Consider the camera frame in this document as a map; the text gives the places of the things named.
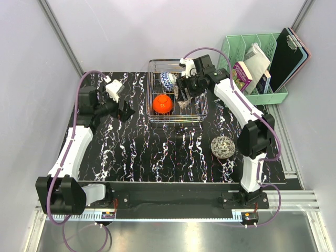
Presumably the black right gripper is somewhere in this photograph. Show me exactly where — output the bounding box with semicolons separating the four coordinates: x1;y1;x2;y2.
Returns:
175;71;205;102

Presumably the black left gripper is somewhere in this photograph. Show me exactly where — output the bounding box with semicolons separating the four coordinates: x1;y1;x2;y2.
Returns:
94;85;135;122

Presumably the orange glossy bowl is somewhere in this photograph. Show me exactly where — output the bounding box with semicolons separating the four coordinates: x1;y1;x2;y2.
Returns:
153;94;174;114

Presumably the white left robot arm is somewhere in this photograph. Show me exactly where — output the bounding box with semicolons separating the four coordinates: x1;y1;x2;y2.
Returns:
35;81;135;215

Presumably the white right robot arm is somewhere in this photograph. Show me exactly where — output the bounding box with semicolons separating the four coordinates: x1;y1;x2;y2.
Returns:
176;55;275;208

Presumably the purple green book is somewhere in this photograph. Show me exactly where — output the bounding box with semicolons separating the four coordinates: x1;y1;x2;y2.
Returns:
232;61;253;91

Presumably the grey leaf patterned bowl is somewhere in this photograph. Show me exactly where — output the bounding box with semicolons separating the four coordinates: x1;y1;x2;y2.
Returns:
211;136;236;159

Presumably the green plastic file organizer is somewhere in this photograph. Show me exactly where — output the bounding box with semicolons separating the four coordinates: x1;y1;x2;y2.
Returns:
221;33;288;105

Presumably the dark blue book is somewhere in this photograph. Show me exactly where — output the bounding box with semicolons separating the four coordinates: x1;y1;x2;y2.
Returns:
257;70;271;94

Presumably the white padded envelope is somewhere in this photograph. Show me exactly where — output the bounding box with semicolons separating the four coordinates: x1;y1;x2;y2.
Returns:
244;43;271;95

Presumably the black clipboard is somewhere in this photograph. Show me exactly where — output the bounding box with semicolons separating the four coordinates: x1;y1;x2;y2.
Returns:
269;27;302;93

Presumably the pink blue clipboards stack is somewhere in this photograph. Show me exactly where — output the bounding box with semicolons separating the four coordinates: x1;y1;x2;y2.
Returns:
284;28;311;84

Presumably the chrome wire dish rack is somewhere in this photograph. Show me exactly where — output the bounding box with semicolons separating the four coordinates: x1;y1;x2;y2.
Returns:
146;59;208;123

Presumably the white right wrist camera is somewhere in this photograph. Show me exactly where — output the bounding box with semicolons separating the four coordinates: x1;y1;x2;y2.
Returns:
179;58;197;78

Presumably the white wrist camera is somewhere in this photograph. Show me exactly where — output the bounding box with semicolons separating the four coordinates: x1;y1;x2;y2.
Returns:
179;58;197;78
106;79;124;102

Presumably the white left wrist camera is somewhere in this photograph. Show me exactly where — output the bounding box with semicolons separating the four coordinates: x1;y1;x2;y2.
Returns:
106;79;124;102

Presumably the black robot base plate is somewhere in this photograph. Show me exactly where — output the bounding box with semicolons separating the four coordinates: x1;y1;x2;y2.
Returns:
83;181;268;219

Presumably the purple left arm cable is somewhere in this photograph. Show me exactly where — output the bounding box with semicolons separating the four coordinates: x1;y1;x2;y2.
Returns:
46;70;113;251

